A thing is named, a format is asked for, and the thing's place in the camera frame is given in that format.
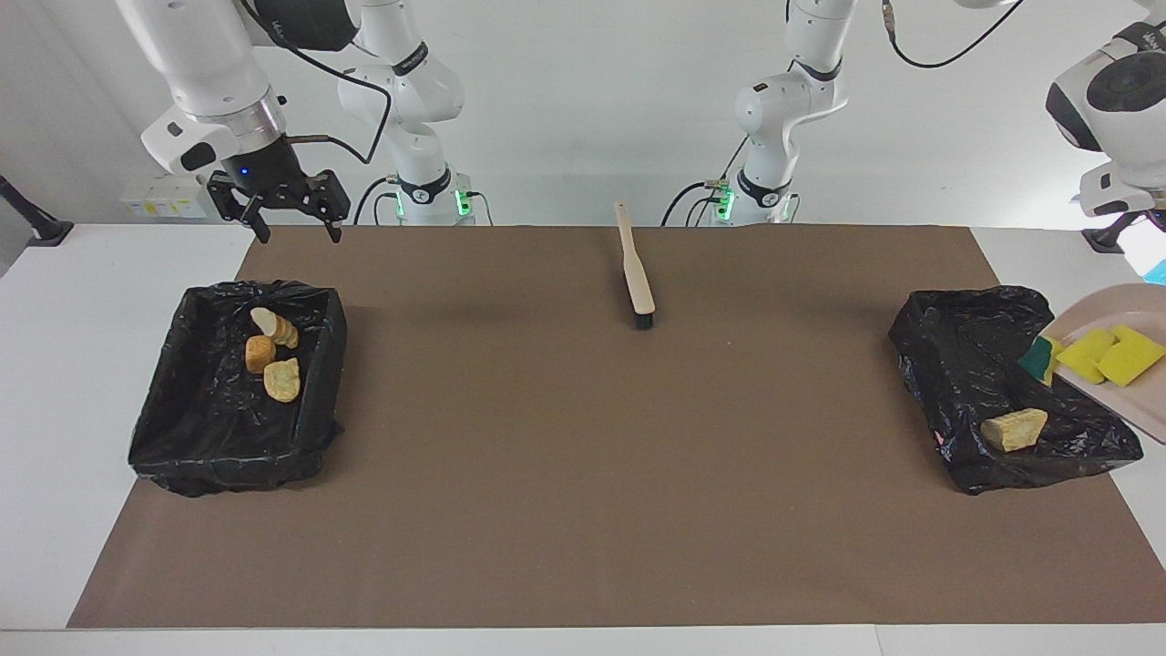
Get beige brush black bristles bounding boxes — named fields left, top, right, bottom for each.
left=616, top=202, right=658, bottom=330

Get white cardboard box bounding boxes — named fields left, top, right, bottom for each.
left=121, top=174, right=212, bottom=220

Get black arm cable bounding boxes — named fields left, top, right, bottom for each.
left=239, top=0, right=394, bottom=166
left=880, top=0, right=1027, bottom=70

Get chunky yellow sponge piece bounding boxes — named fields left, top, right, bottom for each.
left=1097, top=324, right=1166, bottom=388

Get pale bread piece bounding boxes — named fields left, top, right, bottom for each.
left=251, top=306, right=300, bottom=349
left=262, top=357, right=302, bottom=404

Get beige plastic dustpan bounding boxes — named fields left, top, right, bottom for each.
left=1037, top=282, right=1166, bottom=446

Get bin with black bag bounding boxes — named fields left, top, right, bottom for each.
left=888, top=285, right=1144, bottom=497
left=128, top=280, right=349, bottom=498

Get yellow green sponge piece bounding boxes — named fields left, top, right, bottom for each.
left=1018, top=335, right=1065, bottom=387

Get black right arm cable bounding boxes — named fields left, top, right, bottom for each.
left=239, top=0, right=394, bottom=166

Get black camera stand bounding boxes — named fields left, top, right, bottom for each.
left=0, top=175, right=74, bottom=248
left=1082, top=210, right=1141, bottom=255

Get long yellow sponge piece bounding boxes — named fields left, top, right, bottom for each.
left=1056, top=328, right=1118, bottom=385

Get brown table mat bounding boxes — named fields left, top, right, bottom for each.
left=66, top=225, right=1166, bottom=630

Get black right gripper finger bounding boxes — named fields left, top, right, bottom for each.
left=207, top=171, right=272, bottom=245
left=303, top=169, right=352, bottom=245

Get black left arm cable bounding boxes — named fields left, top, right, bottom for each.
left=880, top=0, right=1027, bottom=70

